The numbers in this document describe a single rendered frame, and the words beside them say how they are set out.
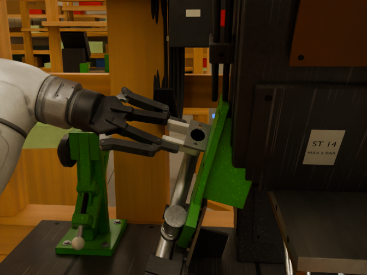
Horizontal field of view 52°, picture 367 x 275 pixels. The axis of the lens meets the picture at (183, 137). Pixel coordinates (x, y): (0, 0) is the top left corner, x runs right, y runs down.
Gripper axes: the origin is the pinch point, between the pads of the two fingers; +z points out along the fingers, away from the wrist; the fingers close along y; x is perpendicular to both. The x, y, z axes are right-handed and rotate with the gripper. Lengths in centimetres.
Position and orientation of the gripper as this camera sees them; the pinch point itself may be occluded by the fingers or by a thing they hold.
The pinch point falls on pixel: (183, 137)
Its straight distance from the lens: 68.8
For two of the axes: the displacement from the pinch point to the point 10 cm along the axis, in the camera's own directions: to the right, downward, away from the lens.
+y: 2.4, -8.3, 5.0
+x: -1.2, 4.8, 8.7
